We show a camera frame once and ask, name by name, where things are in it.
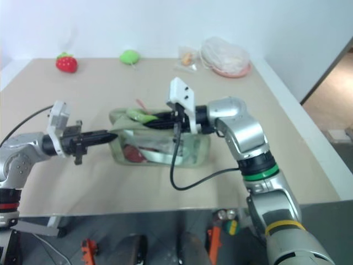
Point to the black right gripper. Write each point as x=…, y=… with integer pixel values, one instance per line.
x=180, y=118

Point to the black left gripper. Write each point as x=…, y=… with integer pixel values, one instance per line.
x=74, y=138

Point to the green transparent zip pouch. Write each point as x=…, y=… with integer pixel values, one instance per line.
x=165, y=151

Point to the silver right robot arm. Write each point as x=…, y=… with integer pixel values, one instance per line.
x=248, y=143

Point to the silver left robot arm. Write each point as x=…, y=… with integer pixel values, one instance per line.
x=19, y=154

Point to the pink strip in pouch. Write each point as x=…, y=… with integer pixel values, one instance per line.
x=142, y=105

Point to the red item inside pouch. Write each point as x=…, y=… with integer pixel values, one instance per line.
x=133, y=154

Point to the round green plush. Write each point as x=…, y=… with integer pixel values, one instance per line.
x=129, y=57

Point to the red strawberry plush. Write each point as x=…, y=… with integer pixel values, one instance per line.
x=66, y=63

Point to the small clear plastic bag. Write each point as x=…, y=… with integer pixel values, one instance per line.
x=187, y=59

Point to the pink plate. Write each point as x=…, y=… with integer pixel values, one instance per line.
x=237, y=74

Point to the large clear plastic bag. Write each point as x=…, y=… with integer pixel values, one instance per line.
x=224, y=55

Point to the orange clamp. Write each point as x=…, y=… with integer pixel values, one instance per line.
x=88, y=249
x=214, y=243

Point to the silver cylinder pair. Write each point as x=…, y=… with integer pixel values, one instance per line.
x=226, y=214

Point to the green yellow round tape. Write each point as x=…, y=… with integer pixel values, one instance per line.
x=231, y=227

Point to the cardboard box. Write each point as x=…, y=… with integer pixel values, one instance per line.
x=339, y=135

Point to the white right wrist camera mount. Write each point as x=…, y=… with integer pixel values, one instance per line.
x=182, y=91

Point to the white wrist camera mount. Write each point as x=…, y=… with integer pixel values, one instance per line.
x=182, y=91
x=58, y=116

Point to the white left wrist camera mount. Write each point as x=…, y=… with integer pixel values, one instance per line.
x=58, y=116

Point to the grey metal bracket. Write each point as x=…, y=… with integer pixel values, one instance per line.
x=38, y=227

